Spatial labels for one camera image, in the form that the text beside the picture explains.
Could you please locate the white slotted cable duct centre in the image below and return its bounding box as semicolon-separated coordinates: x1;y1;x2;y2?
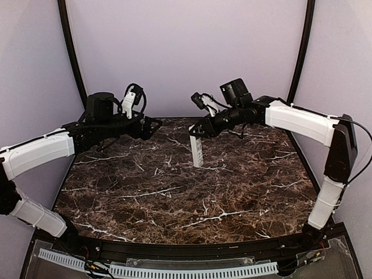
109;262;278;278

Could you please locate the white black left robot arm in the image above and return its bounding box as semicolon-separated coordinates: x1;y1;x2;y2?
1;90;162;238

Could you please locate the black frame post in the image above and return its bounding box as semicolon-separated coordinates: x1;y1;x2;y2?
283;0;316;123
57;0;88;121

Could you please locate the white slotted cable duct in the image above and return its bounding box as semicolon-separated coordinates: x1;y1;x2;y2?
38;248;85;271
109;262;278;278

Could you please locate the black front rail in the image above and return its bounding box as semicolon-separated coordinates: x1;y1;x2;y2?
79;234;303;262

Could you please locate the black left frame post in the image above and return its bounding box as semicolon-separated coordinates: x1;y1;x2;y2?
57;0;88;121

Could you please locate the black right frame post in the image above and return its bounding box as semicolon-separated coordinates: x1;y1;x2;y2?
283;0;316;123

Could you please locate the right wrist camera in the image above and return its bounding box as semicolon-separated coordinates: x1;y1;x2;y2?
191;92;221;117

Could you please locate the white remote control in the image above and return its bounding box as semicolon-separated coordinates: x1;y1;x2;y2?
189;135;203;167

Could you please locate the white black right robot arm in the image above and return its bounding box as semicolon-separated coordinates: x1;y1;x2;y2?
189;78;358;231

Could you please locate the white slotted cable duct left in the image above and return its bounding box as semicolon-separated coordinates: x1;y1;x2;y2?
38;248;85;271

